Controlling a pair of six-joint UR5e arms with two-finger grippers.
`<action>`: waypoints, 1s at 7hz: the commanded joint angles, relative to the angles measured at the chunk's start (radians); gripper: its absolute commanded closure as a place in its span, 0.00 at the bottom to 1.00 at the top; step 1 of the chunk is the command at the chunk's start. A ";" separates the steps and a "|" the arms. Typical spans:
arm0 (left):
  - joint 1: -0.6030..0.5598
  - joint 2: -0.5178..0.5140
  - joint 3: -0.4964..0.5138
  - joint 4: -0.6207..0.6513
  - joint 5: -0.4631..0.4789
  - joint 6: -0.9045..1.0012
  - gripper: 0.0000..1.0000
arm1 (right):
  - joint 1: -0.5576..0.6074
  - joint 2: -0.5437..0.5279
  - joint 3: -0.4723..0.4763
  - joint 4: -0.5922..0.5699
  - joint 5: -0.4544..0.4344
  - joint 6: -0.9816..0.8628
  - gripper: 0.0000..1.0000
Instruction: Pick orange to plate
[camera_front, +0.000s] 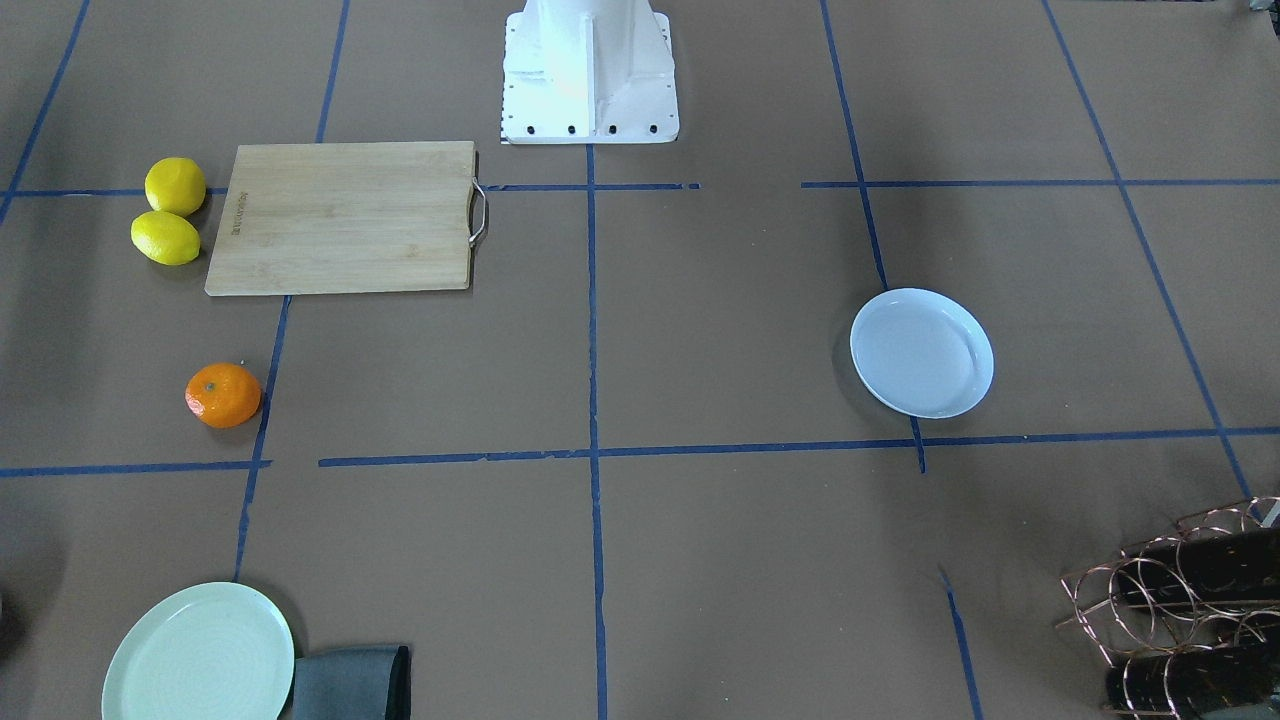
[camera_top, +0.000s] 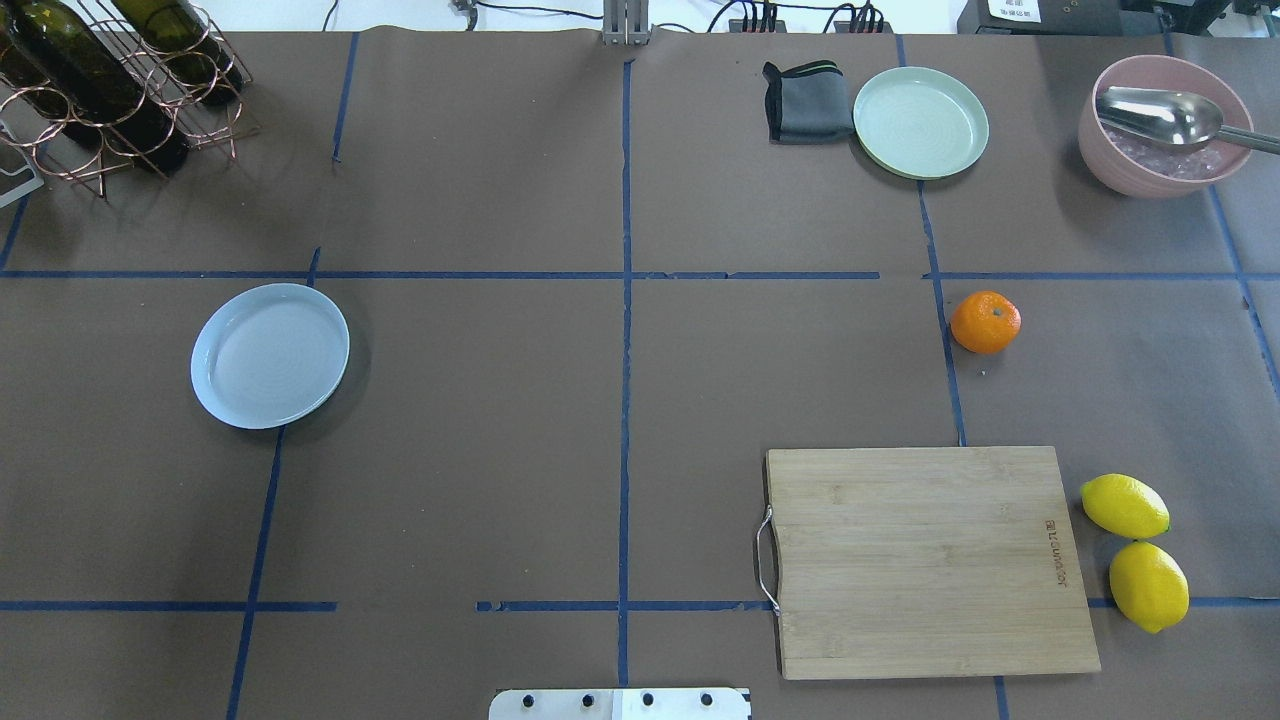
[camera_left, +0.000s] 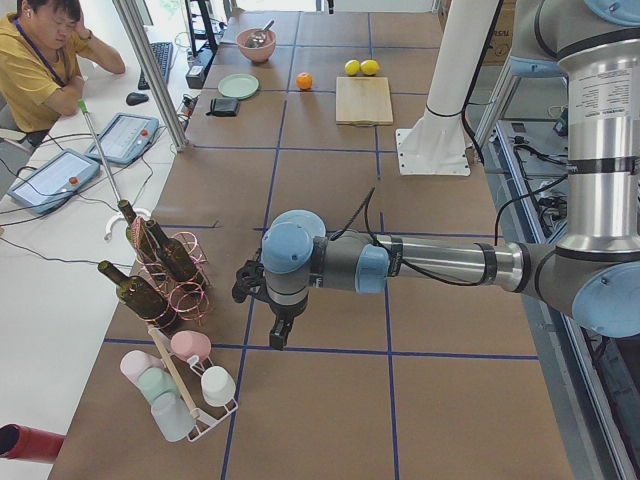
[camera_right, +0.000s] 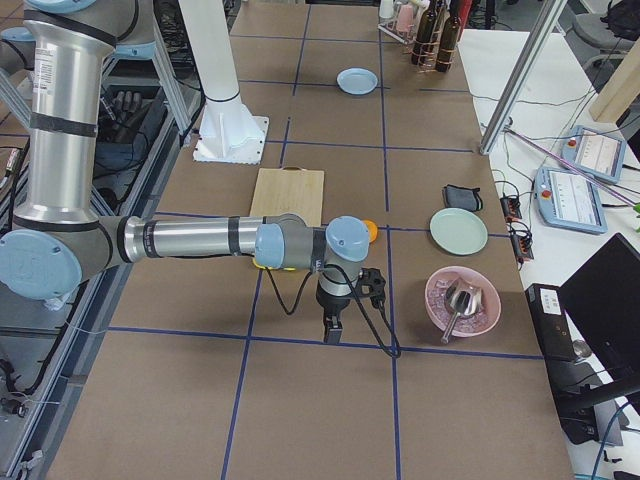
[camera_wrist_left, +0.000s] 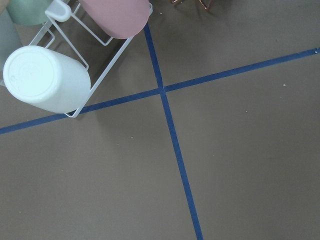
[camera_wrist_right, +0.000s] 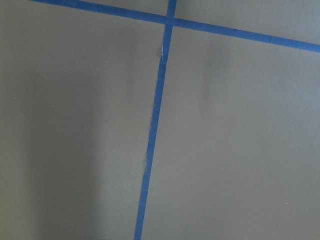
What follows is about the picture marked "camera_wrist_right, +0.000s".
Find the blue tape grid lines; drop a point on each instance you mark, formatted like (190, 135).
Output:
(170, 21)

